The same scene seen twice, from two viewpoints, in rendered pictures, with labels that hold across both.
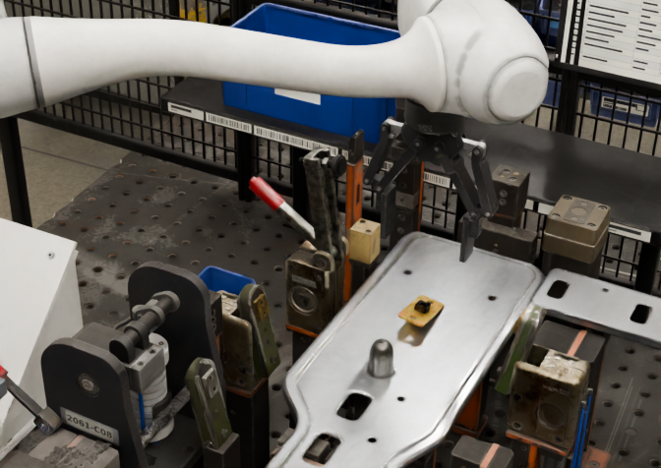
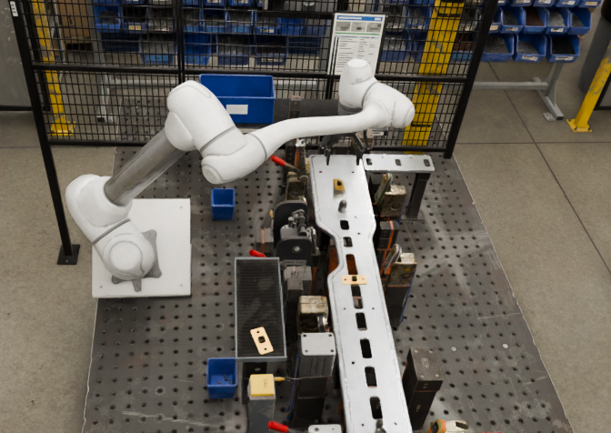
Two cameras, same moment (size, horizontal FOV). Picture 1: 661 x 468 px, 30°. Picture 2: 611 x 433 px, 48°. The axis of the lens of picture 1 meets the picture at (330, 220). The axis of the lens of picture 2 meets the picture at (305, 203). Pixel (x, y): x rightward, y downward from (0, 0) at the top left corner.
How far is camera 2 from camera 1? 138 cm
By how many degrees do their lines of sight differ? 30
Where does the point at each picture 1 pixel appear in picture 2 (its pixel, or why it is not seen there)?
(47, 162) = not seen: outside the picture
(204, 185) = not seen: hidden behind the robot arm
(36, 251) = (174, 207)
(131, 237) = (154, 186)
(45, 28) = (262, 136)
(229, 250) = (198, 178)
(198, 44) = (307, 126)
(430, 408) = (365, 216)
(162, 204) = not seen: hidden behind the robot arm
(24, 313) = (179, 233)
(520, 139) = (317, 105)
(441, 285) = (335, 173)
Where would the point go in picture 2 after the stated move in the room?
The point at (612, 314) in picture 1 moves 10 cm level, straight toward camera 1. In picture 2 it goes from (390, 165) to (399, 181)
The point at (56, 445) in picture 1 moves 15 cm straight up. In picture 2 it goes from (289, 272) to (293, 240)
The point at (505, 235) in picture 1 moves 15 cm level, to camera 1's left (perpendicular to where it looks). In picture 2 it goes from (337, 146) to (307, 156)
